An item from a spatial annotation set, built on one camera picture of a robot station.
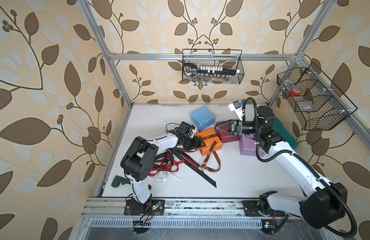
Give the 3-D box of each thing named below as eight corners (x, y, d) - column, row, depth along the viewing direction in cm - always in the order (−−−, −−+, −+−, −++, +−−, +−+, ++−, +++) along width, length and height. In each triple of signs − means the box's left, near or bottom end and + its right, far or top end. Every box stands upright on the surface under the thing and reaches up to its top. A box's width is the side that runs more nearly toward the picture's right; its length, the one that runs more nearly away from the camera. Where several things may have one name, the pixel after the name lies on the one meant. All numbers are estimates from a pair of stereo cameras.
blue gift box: (200, 132, 105) (200, 127, 100) (188, 116, 114) (188, 110, 109) (217, 124, 109) (218, 119, 104) (204, 109, 119) (205, 104, 114)
